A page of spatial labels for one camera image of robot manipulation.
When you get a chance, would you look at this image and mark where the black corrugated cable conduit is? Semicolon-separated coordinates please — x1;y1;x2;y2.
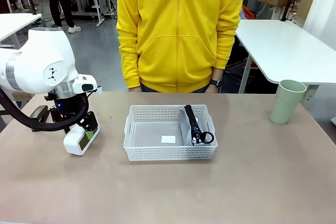
0;87;89;132

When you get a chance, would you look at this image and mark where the person's left forearm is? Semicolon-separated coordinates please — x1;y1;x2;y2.
211;67;224;80

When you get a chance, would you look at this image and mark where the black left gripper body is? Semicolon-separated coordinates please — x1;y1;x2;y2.
47;93;91;130

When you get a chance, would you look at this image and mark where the person in blue top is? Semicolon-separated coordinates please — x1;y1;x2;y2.
37;0;82;34

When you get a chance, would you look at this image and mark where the person in yellow hoodie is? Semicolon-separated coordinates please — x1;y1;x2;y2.
116;0;244;93

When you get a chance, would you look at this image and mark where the red and blue cloth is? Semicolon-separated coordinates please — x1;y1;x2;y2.
240;5;256;20

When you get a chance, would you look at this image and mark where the white rectangular box device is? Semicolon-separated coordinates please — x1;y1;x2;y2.
63;124;101;156

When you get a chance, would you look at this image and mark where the pale green plastic cup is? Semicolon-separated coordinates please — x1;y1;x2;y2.
269;79;307;124

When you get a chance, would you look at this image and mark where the large white table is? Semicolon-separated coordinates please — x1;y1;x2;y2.
235;19;336;94

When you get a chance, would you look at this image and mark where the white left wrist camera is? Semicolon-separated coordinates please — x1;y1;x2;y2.
72;74;102;95

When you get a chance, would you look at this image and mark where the white table with slanted leg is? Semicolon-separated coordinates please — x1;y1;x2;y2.
0;13;43;49

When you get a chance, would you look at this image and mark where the black strap with buckle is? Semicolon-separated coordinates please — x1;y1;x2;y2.
180;104;216;147

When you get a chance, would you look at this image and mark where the white perforated plastic basket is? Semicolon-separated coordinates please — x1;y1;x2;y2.
122;104;218;162

